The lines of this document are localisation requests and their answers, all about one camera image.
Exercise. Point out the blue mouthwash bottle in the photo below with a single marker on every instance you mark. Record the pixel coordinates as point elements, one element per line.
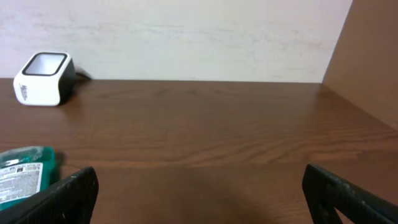
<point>26,171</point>

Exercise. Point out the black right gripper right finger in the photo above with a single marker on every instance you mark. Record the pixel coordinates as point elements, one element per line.
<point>327,194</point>

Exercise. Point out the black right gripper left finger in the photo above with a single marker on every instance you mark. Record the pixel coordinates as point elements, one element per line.
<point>70,200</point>

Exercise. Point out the white barcode scanner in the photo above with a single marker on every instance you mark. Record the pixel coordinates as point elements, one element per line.
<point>47,79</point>

